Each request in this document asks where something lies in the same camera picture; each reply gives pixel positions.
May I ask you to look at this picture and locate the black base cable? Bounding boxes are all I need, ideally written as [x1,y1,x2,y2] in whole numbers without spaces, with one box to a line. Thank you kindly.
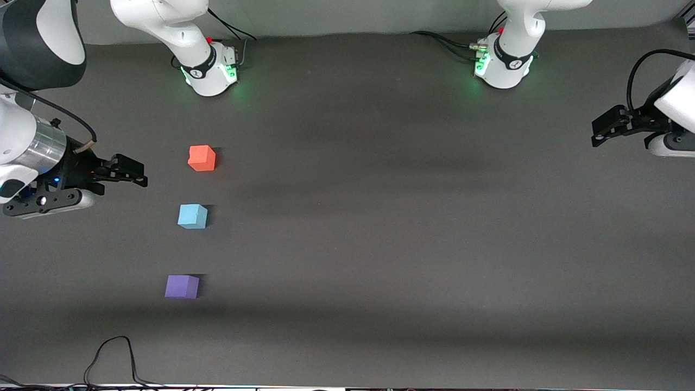
[410,31,481,51]
[209,7,256,67]
[432,34,481,59]

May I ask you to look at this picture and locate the thin black looped cable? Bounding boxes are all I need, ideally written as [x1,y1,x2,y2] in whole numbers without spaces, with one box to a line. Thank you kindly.
[0,336,166,391]

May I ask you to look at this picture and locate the orange cube block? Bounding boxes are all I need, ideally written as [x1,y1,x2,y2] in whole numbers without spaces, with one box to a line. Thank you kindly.
[188,145,217,172]

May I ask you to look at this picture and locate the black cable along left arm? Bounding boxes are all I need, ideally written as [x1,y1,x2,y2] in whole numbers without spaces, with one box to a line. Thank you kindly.
[627,49,695,115]

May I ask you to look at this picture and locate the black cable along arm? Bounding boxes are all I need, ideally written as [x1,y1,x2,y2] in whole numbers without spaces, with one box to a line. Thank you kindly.
[627,49,695,115]
[0,79,98,155]

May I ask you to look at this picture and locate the light blue cube block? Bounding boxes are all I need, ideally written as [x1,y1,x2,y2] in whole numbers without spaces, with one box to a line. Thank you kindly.
[178,204,209,230]

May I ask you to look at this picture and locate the dark grey table cover sheet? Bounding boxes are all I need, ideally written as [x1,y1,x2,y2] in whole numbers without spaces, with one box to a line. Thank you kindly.
[0,24,695,387]

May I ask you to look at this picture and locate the purple cube block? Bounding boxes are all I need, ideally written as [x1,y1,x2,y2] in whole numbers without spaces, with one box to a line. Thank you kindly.
[165,275,200,299]

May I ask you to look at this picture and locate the black cable along right arm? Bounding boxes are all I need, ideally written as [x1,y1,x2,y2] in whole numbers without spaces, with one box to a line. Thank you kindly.
[0,79,98,155]

